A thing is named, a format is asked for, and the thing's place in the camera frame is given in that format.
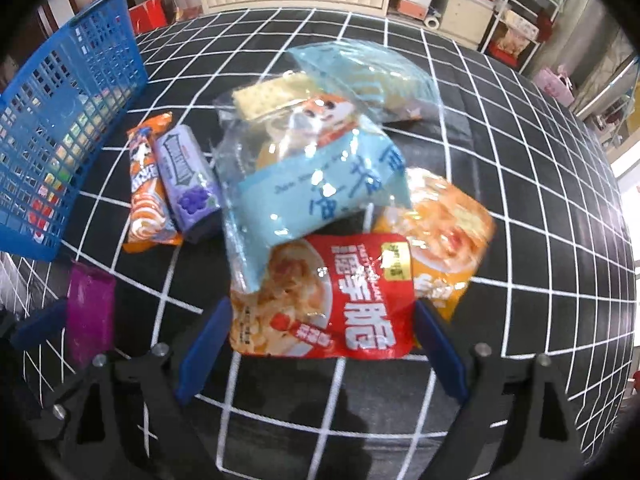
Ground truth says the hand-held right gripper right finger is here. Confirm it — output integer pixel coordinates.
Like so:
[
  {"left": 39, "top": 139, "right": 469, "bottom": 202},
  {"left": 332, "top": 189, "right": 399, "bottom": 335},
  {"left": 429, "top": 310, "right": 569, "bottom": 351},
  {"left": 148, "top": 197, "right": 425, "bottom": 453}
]
[{"left": 411, "top": 299, "right": 588, "bottom": 480}]

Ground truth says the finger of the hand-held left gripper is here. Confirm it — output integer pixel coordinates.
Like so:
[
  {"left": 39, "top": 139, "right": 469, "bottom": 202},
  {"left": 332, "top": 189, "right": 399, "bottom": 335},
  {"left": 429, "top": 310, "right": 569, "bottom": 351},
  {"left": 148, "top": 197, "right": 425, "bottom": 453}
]
[{"left": 7, "top": 299, "right": 69, "bottom": 353}]

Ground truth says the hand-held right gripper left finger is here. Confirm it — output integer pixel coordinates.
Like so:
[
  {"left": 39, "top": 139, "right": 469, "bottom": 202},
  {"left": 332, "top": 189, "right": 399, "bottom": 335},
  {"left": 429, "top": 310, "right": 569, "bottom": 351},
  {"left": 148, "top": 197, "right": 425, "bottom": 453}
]
[{"left": 47, "top": 299, "right": 234, "bottom": 480}]

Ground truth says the magenta snack packet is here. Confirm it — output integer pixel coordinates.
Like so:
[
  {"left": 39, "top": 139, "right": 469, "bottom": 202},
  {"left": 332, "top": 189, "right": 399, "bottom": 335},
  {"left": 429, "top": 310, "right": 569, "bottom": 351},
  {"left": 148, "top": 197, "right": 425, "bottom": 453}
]
[{"left": 66, "top": 261, "right": 117, "bottom": 367}]

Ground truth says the blue plastic basket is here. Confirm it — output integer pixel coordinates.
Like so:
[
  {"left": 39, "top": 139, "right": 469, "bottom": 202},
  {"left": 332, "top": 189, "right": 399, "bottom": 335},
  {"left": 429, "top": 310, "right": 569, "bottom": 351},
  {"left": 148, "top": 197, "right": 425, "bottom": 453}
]
[{"left": 0, "top": 0, "right": 151, "bottom": 262}]

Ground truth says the red snack packet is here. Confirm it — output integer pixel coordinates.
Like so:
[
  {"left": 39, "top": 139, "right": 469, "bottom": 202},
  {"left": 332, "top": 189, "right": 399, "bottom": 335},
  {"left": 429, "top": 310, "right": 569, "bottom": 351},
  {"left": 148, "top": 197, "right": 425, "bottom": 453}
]
[{"left": 229, "top": 232, "right": 416, "bottom": 361}]

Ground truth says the orange chips snack packet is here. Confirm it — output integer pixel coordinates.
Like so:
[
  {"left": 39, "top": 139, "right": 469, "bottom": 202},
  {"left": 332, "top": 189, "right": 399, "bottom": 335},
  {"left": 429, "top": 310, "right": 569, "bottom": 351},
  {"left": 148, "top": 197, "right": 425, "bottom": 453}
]
[{"left": 375, "top": 167, "right": 497, "bottom": 321}]

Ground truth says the orange wafer snack packet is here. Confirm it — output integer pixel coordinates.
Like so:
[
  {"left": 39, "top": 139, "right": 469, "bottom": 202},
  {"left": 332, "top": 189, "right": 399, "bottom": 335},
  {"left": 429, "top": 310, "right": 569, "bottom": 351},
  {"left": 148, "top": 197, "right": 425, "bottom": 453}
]
[{"left": 122, "top": 112, "right": 183, "bottom": 253}]

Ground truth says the purple grape candy packet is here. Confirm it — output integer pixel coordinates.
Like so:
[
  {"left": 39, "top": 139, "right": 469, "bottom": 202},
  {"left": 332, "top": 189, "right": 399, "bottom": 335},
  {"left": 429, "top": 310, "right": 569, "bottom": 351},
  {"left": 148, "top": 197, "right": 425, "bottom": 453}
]
[{"left": 154, "top": 125, "right": 223, "bottom": 243}]

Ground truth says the clear bag with blue label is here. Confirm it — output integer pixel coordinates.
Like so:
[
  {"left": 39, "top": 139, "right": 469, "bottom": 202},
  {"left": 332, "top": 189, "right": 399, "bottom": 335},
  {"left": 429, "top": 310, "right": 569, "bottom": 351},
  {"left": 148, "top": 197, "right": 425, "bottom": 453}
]
[{"left": 212, "top": 87, "right": 416, "bottom": 293}]

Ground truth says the yellow cracker packet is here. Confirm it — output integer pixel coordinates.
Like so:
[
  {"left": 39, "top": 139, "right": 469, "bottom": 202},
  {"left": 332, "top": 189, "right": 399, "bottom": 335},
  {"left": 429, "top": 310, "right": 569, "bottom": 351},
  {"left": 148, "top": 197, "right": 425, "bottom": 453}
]
[{"left": 232, "top": 72, "right": 321, "bottom": 121}]

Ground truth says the clear blue printed bag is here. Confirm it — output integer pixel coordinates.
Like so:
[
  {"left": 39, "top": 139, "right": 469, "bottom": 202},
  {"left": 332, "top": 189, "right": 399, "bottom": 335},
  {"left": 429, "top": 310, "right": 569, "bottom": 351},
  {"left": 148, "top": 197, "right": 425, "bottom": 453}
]
[{"left": 290, "top": 41, "right": 443, "bottom": 126}]

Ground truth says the black checkered tablecloth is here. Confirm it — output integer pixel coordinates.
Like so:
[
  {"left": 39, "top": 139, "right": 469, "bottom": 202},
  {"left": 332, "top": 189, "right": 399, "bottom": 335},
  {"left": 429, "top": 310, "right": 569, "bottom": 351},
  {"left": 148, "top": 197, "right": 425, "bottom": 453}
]
[{"left": 0, "top": 7, "right": 638, "bottom": 480}]

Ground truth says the pink bag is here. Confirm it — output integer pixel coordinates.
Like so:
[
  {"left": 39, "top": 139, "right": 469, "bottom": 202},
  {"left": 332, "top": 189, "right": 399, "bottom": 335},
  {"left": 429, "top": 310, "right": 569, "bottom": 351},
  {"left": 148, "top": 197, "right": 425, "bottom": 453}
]
[{"left": 534, "top": 66, "right": 576, "bottom": 107}]

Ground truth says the red paper bag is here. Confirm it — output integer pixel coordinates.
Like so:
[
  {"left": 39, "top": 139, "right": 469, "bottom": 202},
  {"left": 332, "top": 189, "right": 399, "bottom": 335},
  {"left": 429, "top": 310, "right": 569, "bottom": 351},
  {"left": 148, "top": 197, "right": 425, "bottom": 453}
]
[{"left": 127, "top": 0, "right": 168, "bottom": 36}]

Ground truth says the white shelf rack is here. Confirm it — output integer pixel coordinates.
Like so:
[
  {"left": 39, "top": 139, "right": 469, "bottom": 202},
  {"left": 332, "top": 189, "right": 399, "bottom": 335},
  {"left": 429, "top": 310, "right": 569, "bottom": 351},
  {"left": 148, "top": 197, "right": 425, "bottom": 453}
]
[{"left": 480, "top": 0, "right": 566, "bottom": 73}]

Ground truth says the silver standing air conditioner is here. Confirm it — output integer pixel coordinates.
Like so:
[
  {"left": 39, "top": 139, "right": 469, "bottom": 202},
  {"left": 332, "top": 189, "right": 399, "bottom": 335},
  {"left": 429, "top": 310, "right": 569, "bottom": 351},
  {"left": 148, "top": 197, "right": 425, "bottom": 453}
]
[{"left": 550, "top": 0, "right": 621, "bottom": 81}]

